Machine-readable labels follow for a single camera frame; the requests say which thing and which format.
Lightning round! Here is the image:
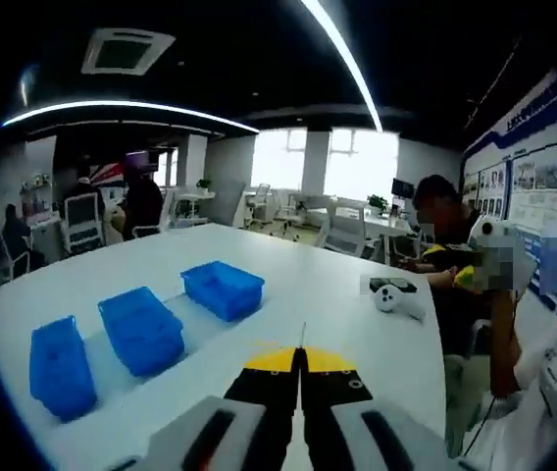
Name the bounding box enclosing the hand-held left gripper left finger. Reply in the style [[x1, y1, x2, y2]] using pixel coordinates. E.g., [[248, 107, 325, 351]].
[[109, 345, 303, 471]]

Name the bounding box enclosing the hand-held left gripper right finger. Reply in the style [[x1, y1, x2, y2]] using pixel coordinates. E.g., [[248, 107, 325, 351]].
[[300, 345, 481, 471]]

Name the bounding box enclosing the blue plastic bin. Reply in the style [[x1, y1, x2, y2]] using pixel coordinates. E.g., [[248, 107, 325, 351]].
[[180, 260, 266, 323], [97, 287, 185, 378], [29, 315, 98, 423]]

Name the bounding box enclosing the white handheld controller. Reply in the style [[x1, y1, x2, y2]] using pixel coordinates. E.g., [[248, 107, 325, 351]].
[[375, 285, 428, 321]]

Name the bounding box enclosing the white blue display board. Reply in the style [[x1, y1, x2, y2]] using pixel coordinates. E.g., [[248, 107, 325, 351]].
[[461, 72, 557, 235]]

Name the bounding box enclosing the black desk monitor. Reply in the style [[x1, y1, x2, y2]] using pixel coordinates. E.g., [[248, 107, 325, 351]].
[[391, 178, 416, 199]]

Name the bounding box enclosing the operator person white shirt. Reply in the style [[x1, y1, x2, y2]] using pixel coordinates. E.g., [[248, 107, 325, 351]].
[[459, 274, 557, 471]]

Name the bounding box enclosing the long curved ceiling light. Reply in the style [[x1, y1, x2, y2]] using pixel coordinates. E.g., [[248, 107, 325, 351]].
[[301, 0, 384, 132]]

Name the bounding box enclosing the white mesh office chair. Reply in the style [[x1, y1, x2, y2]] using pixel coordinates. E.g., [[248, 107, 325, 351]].
[[64, 192, 107, 255]]

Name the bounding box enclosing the colourful display shelf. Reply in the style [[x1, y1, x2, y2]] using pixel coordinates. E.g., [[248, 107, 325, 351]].
[[20, 173, 58, 223]]

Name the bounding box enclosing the curved ceiling light strip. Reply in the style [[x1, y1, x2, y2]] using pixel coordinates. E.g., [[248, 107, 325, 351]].
[[1, 100, 260, 134]]

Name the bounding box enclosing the ceiling air conditioner vent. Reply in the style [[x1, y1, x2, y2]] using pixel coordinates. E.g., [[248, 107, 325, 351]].
[[80, 27, 177, 77]]

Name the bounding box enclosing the short ceiling light strip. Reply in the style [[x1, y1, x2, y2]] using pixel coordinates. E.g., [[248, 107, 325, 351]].
[[17, 65, 40, 108]]

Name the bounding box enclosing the purple wall screen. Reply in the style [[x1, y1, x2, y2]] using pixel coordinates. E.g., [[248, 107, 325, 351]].
[[125, 150, 153, 171]]

